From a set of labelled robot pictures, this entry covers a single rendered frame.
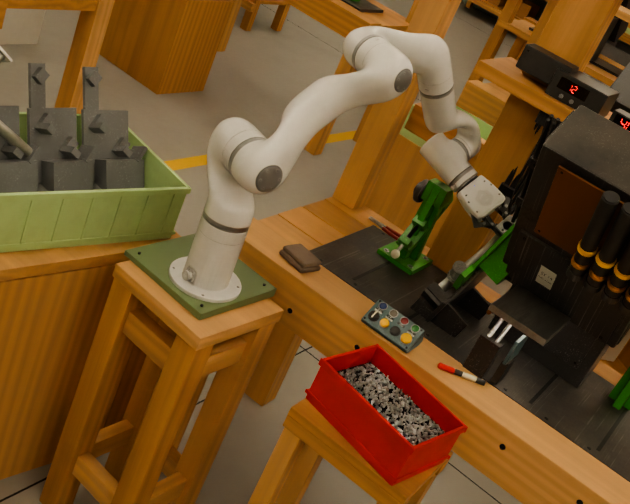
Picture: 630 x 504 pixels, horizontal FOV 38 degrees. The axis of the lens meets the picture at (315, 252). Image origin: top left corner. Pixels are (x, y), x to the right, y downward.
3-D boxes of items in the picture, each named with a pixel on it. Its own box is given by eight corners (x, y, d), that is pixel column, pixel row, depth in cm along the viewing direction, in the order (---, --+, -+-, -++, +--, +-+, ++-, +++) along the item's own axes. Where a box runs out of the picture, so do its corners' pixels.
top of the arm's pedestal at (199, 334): (195, 352, 217) (200, 338, 216) (111, 275, 231) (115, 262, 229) (279, 321, 243) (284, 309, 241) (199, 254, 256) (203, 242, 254)
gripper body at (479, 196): (454, 188, 249) (481, 219, 247) (482, 166, 251) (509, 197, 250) (448, 196, 257) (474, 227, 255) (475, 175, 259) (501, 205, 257)
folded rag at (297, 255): (320, 271, 255) (324, 262, 254) (300, 274, 250) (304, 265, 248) (297, 250, 261) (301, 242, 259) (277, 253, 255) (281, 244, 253)
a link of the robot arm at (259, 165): (229, 176, 225) (259, 212, 214) (208, 144, 216) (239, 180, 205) (390, 58, 229) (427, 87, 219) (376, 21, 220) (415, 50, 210)
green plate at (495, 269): (482, 297, 245) (536, 246, 234) (461, 275, 247) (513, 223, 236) (498, 287, 254) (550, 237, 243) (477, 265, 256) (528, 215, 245)
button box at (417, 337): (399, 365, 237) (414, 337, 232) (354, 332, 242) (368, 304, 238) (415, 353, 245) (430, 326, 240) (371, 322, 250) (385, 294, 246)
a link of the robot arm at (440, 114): (456, 55, 242) (465, 141, 264) (411, 86, 237) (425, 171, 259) (480, 68, 237) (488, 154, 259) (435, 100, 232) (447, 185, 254)
